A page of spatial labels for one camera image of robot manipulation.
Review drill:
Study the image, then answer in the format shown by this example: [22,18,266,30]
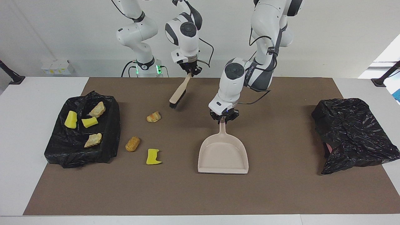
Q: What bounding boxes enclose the beige hand brush black bristles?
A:
[169,72,192,109]

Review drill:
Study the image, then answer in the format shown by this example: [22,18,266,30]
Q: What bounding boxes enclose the beige plastic dustpan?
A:
[197,116,249,174]

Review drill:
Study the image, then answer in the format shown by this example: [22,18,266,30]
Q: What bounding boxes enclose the orange striped croissant piece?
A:
[84,133,103,148]
[146,111,162,123]

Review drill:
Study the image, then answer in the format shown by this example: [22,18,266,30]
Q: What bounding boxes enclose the pale bread chunk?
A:
[88,101,106,118]

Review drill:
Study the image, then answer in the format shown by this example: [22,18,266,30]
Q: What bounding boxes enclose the black bag lined bin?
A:
[44,91,121,169]
[311,98,400,175]

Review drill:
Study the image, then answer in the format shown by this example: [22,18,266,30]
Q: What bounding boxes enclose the notched yellow sponge piece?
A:
[146,148,163,165]

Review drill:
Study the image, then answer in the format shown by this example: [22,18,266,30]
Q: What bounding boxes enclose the brown table mat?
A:
[23,77,400,216]

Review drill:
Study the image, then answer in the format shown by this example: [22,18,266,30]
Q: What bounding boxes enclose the brown bread roll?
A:
[125,136,141,153]

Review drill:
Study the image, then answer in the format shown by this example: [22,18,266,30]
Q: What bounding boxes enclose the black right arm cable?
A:
[197,37,215,68]

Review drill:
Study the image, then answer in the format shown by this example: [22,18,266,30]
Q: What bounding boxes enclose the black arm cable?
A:
[197,37,215,68]
[237,34,278,105]

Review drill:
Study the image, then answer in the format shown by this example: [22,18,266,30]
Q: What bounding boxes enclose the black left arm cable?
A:
[237,34,278,105]

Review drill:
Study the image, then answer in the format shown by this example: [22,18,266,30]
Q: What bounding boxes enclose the black right base cable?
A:
[121,61,138,78]

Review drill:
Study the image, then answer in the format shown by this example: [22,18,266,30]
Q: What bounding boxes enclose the white wall power box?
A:
[41,59,75,75]

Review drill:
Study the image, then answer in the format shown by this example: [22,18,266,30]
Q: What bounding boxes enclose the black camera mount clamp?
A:
[0,60,26,85]
[371,60,400,87]

